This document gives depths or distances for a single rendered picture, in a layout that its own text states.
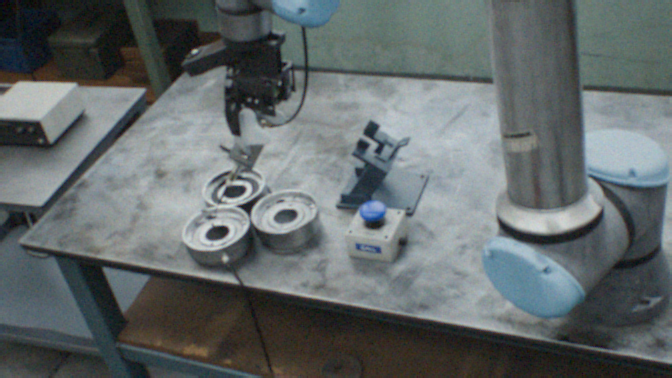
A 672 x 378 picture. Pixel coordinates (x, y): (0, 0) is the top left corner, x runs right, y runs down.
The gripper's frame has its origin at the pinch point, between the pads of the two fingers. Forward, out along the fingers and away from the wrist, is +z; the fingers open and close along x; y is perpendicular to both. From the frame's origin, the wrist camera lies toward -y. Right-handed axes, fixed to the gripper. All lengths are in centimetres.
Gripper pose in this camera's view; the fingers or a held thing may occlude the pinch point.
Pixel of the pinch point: (249, 140)
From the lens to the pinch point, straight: 131.7
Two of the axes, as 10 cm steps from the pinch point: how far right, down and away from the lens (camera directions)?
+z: 0.4, 7.5, 6.6
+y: 9.2, 2.3, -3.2
